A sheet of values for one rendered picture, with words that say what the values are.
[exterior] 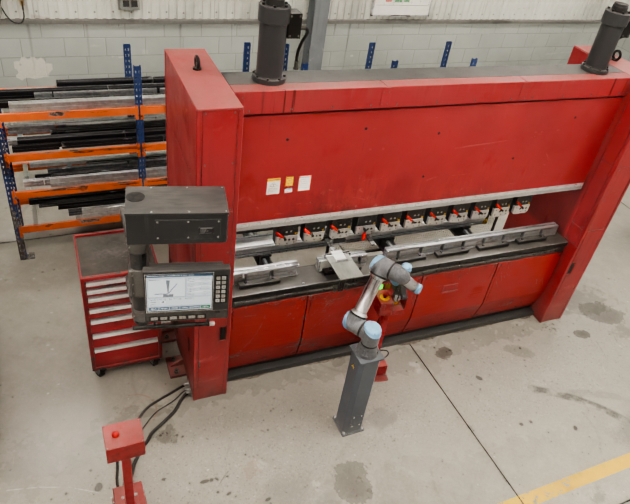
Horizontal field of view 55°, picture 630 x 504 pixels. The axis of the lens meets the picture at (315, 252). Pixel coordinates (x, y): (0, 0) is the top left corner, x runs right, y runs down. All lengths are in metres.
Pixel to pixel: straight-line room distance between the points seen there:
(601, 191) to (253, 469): 3.39
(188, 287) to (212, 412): 1.53
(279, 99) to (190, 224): 0.94
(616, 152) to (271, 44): 2.89
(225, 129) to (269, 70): 0.47
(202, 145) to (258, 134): 0.44
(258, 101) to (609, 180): 2.95
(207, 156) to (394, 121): 1.27
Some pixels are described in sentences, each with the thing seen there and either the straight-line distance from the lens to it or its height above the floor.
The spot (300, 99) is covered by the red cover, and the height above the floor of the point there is 2.24.
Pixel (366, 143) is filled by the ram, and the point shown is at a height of 1.91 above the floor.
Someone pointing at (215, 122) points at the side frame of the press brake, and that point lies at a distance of 3.25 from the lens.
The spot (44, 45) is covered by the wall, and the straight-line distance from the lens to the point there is 7.78.
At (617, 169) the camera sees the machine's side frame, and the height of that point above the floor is 1.64.
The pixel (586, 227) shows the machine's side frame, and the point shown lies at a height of 1.09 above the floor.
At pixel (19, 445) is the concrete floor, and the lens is 4.61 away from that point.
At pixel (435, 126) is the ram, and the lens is 4.15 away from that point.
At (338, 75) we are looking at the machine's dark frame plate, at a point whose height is 2.30.
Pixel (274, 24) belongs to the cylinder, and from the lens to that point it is 3.44.
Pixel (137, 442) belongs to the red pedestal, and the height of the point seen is 0.80.
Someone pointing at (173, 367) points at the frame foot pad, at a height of 0.03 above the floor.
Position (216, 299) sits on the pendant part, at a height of 1.39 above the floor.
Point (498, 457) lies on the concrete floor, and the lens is 4.83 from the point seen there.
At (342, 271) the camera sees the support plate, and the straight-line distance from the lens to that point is 4.27.
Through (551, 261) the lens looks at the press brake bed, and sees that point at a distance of 5.66.
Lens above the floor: 3.65
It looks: 37 degrees down
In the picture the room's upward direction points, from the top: 9 degrees clockwise
